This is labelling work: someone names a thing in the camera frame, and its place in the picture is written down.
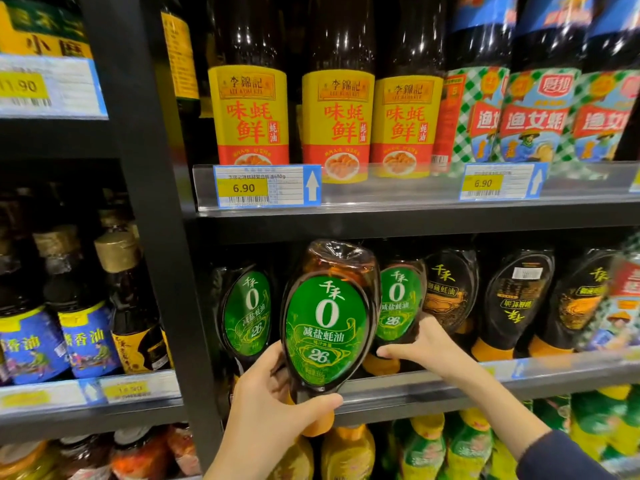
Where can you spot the person's left hand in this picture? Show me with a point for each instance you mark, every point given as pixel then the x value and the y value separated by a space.
pixel 260 419

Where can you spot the person's right hand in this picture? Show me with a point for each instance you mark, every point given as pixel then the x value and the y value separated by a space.
pixel 440 354

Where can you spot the person's right thumb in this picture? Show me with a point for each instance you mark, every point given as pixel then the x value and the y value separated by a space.
pixel 397 350

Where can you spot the person's left thumb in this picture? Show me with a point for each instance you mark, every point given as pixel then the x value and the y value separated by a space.
pixel 320 404

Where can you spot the green label squeeze sauce bottle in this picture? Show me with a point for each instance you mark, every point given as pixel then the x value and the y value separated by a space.
pixel 400 302
pixel 327 329
pixel 247 314

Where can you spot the person's right forearm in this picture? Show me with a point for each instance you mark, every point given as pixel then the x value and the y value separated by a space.
pixel 505 419

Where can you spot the person's left forearm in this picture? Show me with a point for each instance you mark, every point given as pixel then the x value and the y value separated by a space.
pixel 240 472

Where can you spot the orange squeeze bottle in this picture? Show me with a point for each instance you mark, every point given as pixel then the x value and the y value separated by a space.
pixel 295 462
pixel 347 454

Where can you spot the black label squeeze sauce bottle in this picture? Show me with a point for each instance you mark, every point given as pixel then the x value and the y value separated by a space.
pixel 512 299
pixel 575 304
pixel 452 289

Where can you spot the row of green yellow bottles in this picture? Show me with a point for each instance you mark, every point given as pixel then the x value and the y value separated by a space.
pixel 465 449

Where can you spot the glass jar of sauce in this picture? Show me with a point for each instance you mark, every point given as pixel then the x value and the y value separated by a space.
pixel 140 457
pixel 184 449
pixel 85 459
pixel 22 462

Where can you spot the yellow price tag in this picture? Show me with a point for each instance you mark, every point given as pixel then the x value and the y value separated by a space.
pixel 25 398
pixel 126 389

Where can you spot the white blue price tag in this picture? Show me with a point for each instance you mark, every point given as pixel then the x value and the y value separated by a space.
pixel 265 186
pixel 55 87
pixel 502 181

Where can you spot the gold cap dark oil bottle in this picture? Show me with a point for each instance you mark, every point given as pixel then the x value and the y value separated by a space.
pixel 132 319

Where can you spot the checkered label sauce bottle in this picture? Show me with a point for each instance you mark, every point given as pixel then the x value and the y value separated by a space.
pixel 620 309
pixel 602 114
pixel 475 114
pixel 537 114

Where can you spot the yellow label sauce bottle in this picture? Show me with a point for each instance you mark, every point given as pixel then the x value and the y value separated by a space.
pixel 248 109
pixel 338 114
pixel 406 119
pixel 179 54

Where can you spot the blue label oil bottle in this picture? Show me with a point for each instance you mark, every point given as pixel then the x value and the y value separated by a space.
pixel 87 334
pixel 30 339

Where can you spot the black metal shelving unit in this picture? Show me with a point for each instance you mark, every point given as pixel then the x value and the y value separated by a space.
pixel 145 194

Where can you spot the yellow green package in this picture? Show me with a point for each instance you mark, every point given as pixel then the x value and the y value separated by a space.
pixel 40 24

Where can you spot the clear plastic shelf rail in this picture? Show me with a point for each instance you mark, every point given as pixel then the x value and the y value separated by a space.
pixel 550 372
pixel 75 394
pixel 400 192

